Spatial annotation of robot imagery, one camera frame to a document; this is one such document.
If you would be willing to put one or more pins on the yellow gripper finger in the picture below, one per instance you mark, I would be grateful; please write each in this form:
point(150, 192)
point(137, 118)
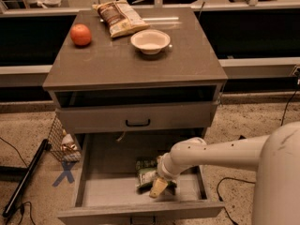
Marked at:
point(159, 185)

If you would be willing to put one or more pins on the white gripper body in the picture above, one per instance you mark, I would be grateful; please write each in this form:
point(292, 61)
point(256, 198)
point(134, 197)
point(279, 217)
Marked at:
point(163, 171)

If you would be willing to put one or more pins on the green jalapeno chip bag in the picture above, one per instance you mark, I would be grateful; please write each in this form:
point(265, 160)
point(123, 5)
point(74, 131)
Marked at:
point(146, 170)

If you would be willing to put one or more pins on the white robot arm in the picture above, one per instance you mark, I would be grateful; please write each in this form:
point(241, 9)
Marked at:
point(275, 158)

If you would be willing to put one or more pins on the open grey lower drawer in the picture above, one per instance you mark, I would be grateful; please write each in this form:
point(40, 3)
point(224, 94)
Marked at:
point(106, 186)

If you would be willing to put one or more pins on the closed grey upper drawer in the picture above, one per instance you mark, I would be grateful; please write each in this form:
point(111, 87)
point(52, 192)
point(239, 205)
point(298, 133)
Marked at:
point(137, 117)

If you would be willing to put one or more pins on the grey drawer cabinet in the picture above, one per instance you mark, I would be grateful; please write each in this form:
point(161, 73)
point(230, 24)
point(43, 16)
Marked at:
point(111, 72)

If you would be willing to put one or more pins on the brown chip bag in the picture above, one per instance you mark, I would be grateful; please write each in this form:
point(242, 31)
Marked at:
point(122, 19)

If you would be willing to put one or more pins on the blue tape cross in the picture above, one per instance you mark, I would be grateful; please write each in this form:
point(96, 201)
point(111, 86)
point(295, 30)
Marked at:
point(65, 174)

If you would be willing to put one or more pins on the black bar left floor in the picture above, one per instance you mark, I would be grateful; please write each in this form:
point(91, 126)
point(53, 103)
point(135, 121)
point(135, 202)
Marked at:
point(27, 173)

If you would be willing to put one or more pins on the white paper bowl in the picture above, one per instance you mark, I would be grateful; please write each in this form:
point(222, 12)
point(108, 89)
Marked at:
point(150, 41)

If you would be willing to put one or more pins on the orange fruit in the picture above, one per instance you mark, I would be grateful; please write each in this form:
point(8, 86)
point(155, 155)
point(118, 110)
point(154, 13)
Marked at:
point(80, 34)

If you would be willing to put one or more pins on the wire mesh basket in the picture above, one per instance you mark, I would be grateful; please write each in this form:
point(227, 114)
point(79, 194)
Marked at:
point(63, 147)

